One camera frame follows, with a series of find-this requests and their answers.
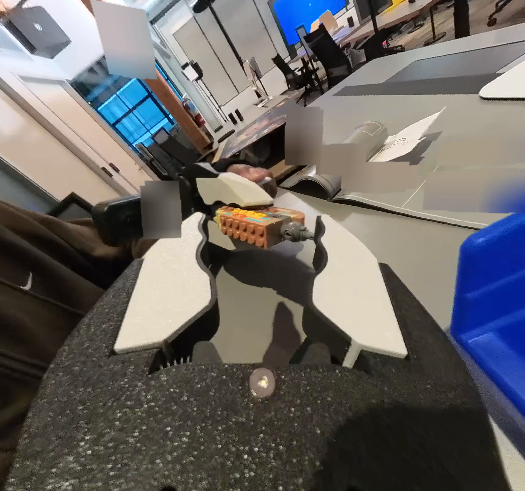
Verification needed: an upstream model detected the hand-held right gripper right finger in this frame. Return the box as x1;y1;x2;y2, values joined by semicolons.
312;214;408;369

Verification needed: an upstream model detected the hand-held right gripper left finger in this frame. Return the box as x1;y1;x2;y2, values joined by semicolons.
113;212;220;354

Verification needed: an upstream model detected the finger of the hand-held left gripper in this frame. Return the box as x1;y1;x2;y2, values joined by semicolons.
196;172;275;209

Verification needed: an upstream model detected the toy brick model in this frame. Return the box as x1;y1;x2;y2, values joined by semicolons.
213;206;318;250

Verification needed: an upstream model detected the blue plastic bin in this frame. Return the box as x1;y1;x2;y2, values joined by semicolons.
450;211;525;418

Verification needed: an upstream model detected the white paper slip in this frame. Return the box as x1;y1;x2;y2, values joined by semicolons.
369;107;448;163

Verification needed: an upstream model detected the person's left forearm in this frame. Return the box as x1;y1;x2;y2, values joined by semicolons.
66;217;165;262

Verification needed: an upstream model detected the grey desk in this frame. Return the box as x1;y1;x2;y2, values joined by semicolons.
205;40;525;491

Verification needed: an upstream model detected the person's left hand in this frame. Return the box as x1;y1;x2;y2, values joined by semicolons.
223;164;279;196

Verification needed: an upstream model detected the colourful printed mat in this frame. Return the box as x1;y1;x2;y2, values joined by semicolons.
219;110;288;159

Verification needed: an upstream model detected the instruction booklet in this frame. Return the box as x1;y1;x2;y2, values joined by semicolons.
279;173;513;229

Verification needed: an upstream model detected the person's brown jacket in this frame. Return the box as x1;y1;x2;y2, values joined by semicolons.
0;200;136;471

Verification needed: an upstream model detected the black office chair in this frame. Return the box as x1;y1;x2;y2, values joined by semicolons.
272;53;309;93
303;24;354;90

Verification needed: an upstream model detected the rolled grey booklet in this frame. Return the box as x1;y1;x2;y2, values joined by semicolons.
342;121;388;159

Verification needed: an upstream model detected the white rounded board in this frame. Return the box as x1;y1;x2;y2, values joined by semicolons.
479;60;525;100

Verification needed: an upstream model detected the black wall speaker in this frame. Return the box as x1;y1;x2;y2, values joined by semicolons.
3;5;72;59

